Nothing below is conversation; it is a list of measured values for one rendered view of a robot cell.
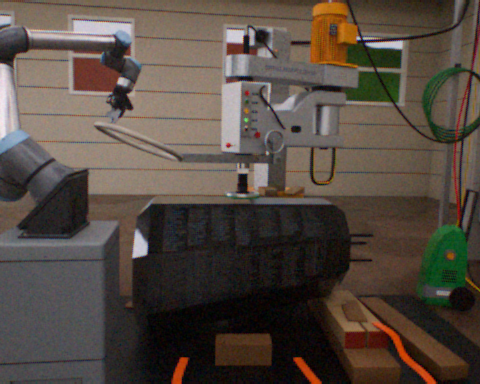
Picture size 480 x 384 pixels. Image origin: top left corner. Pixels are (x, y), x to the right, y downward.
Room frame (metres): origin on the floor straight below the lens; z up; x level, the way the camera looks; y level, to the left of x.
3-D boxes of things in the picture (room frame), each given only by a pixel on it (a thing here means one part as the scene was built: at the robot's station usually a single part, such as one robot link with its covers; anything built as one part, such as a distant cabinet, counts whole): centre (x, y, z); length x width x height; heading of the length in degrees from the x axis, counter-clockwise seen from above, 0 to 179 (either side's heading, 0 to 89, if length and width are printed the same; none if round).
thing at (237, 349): (2.30, -0.03, 0.07); 0.30 x 0.12 x 0.12; 92
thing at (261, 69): (2.90, -0.30, 1.62); 0.96 x 0.25 x 0.17; 123
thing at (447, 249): (3.29, -1.56, 0.43); 0.35 x 0.35 x 0.87; 80
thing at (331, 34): (3.05, -0.57, 1.90); 0.31 x 0.28 x 0.40; 33
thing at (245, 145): (2.75, -0.07, 1.32); 0.36 x 0.22 x 0.45; 123
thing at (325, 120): (3.07, -0.56, 1.34); 0.19 x 0.19 x 0.20
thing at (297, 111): (2.91, -0.34, 1.30); 0.74 x 0.23 x 0.49; 123
